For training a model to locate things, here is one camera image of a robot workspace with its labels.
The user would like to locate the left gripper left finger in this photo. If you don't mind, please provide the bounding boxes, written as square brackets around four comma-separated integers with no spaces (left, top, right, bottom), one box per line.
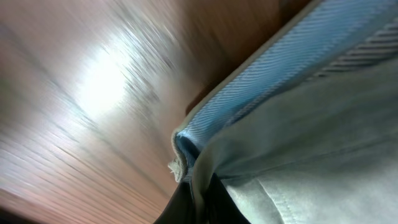
[154,182,196,224]

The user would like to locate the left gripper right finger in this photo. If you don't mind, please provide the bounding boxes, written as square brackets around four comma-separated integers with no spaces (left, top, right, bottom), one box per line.
[204,174,250,224]

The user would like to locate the khaki shorts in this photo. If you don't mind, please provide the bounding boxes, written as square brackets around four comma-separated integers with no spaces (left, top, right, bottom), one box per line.
[169,0,397,224]

